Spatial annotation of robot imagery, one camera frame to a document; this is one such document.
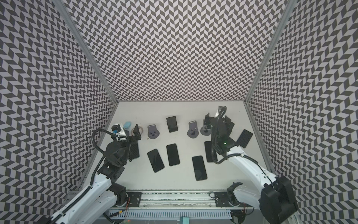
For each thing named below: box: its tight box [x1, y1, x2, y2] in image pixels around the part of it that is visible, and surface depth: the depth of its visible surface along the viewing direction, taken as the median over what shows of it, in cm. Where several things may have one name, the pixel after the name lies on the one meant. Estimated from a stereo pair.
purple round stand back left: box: [147, 124, 160, 140], surface depth 95 cm
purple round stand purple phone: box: [186, 120, 200, 139], surface depth 96 cm
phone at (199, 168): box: [192, 155, 208, 182], surface depth 86 cm
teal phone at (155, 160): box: [147, 148, 165, 173], surface depth 88 cm
